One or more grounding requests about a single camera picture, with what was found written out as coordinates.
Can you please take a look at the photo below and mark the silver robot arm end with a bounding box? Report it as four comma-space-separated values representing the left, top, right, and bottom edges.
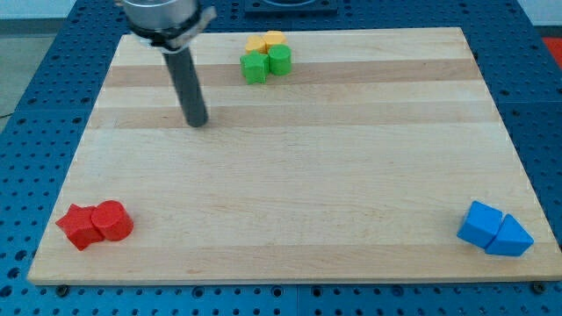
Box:
117, 0, 217, 54

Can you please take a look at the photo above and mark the blue cube block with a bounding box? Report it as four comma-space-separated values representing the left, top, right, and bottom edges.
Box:
457, 200, 504, 248

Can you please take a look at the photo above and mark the blue triangle block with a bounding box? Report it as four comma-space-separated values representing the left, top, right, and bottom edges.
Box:
485, 214, 535, 257

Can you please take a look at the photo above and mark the green star block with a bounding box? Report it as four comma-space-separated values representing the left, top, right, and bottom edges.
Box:
240, 51, 270, 84

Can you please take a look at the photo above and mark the wooden board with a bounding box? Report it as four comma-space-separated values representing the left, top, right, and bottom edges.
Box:
28, 27, 561, 285

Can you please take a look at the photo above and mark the green cylinder block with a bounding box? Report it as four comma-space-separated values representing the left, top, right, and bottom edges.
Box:
268, 44, 292, 75

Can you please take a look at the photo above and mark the yellow heart block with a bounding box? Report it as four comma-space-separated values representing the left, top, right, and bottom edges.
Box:
244, 35, 267, 54

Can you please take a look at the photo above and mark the yellow hexagon block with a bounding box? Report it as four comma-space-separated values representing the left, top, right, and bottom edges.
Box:
263, 30, 287, 50

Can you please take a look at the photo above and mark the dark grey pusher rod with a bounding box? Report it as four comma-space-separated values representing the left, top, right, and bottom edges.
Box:
163, 48, 208, 127

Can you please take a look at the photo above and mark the red cylinder block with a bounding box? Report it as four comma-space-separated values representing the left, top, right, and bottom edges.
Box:
91, 200, 134, 241

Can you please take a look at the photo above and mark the red star block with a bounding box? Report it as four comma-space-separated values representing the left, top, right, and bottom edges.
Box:
55, 204, 104, 251

